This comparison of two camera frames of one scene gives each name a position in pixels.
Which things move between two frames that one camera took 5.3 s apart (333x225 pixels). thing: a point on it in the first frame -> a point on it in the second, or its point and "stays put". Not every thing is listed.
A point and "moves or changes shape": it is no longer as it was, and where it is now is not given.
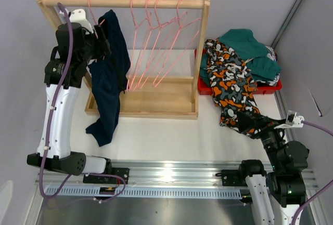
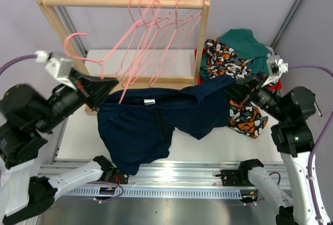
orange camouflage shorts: (232, 85) stays put
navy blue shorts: (110, 76) -> (137, 126)
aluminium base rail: (155, 173) stays put
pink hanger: (101, 22) moves or changes shape
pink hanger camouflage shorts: (136, 27) -> (126, 47)
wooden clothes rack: (149, 97) stays put
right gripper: (246, 122) -> (242, 89)
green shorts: (244, 44) stays put
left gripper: (102, 46) -> (98, 88)
